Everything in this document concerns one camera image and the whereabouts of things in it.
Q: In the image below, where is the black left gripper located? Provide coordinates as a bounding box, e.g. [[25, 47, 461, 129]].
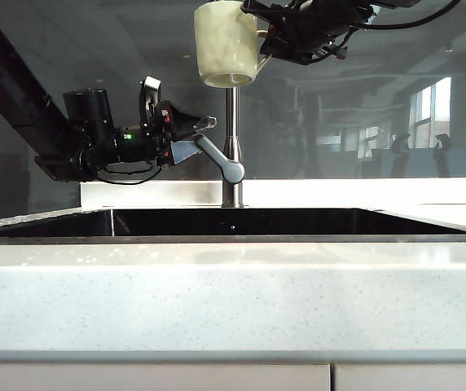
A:
[[150, 100, 218, 169]]

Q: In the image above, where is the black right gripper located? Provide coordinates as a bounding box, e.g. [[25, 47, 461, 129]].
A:
[[240, 0, 375, 66]]

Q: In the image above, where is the pale yellow ceramic mug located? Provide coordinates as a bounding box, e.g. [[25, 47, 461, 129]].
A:
[[194, 0, 273, 89]]

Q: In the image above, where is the steel gooseneck faucet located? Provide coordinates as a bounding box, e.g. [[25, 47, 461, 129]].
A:
[[221, 86, 247, 209]]

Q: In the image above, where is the black sink basin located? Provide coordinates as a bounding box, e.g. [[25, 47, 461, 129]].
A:
[[0, 207, 466, 245]]

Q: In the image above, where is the white backsplash ledge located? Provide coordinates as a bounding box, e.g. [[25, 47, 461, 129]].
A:
[[80, 177, 466, 213]]

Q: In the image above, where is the wide beige cabinet door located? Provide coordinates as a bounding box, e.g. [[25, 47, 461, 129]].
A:
[[0, 361, 332, 391]]

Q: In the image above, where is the narrow beige cabinet door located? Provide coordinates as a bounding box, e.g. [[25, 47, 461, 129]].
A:
[[334, 361, 466, 391]]

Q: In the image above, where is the steel faucet lever handle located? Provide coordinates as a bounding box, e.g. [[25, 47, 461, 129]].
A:
[[193, 134, 245, 184]]

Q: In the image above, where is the white-topped left wrist camera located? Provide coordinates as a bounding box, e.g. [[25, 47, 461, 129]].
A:
[[138, 76, 163, 123]]

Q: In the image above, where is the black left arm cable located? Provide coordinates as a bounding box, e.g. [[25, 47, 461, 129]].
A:
[[95, 160, 164, 185]]

